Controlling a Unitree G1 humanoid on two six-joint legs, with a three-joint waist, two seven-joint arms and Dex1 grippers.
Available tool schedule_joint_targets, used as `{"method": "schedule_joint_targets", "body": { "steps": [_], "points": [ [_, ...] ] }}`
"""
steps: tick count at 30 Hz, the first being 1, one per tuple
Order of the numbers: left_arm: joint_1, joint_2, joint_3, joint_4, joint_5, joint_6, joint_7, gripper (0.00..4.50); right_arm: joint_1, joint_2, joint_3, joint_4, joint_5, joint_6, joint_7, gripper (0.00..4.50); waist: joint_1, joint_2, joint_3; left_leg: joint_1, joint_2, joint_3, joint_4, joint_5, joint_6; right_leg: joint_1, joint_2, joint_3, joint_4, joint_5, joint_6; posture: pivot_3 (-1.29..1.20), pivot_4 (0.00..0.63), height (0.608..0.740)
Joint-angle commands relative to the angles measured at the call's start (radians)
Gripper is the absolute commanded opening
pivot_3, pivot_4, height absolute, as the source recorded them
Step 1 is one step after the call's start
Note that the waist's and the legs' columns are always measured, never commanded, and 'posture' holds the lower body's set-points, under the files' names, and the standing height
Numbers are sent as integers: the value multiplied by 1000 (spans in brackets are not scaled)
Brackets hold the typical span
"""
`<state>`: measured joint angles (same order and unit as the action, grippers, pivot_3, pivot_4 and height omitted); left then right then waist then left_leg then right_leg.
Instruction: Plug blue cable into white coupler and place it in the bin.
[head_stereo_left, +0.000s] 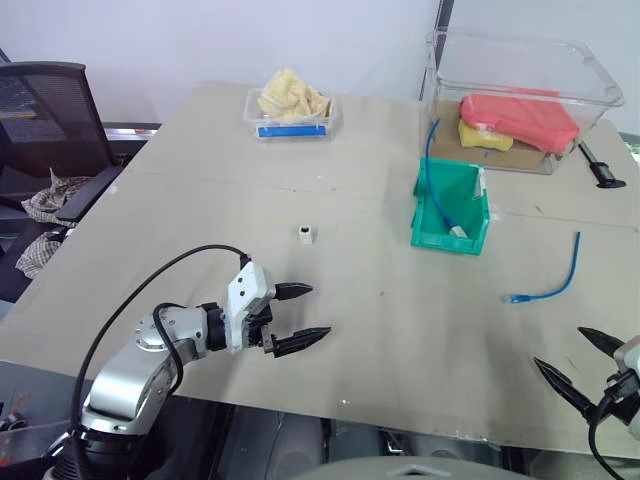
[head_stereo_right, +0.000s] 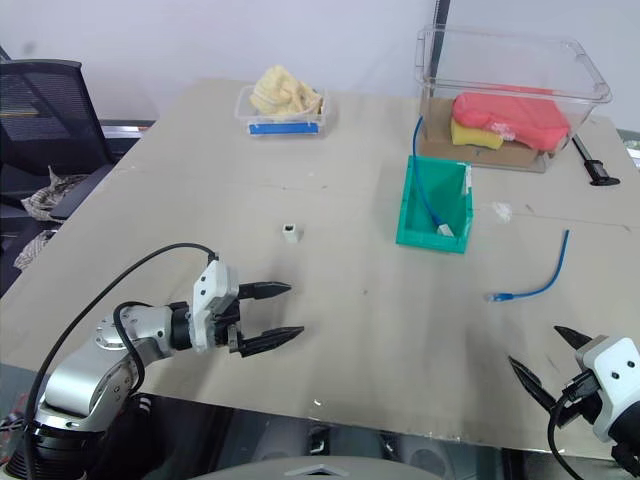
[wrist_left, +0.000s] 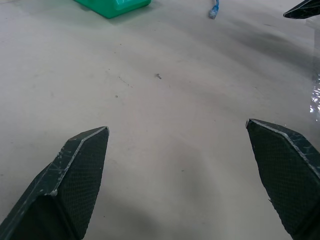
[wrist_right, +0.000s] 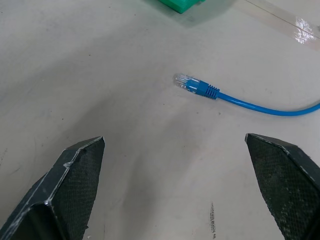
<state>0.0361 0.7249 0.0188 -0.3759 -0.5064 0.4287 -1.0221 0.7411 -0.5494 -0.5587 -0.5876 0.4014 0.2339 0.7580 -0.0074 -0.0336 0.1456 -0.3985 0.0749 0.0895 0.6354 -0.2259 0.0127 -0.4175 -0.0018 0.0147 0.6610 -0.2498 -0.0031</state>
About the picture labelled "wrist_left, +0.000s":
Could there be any green plastic container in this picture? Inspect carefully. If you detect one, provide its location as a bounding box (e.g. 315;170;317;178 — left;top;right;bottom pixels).
73;0;153;19

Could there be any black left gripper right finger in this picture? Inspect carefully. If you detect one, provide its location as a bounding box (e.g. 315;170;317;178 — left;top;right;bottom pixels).
245;118;320;240

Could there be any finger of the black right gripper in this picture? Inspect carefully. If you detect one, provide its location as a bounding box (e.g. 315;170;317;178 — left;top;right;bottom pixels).
283;0;320;20

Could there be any blue cable connector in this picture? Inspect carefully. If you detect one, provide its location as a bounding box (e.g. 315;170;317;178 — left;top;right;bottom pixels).
207;0;221;19

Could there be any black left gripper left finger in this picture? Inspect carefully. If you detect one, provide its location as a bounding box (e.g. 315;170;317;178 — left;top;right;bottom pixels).
0;126;110;240

